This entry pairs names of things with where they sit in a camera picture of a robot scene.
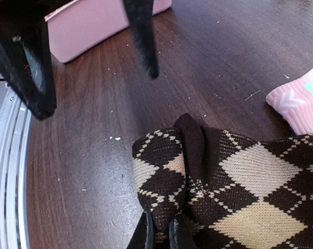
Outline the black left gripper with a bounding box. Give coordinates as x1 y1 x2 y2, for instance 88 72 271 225
0 1 70 120

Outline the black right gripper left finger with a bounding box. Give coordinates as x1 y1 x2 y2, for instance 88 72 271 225
127 209 154 249

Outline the pink plastic organizer tray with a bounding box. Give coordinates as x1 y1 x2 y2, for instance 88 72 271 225
45 1 172 63

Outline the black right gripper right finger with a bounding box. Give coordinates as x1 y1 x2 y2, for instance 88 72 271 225
169 217 197 249

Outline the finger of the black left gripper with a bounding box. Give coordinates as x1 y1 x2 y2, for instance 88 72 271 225
123 0 159 79

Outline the brown beige argyle sock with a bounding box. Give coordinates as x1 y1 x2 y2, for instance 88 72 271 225
132 114 313 248

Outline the pink sock with teal patches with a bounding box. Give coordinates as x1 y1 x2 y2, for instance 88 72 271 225
266 69 313 135

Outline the aluminium front rail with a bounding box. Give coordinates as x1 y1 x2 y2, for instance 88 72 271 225
0 82 32 248

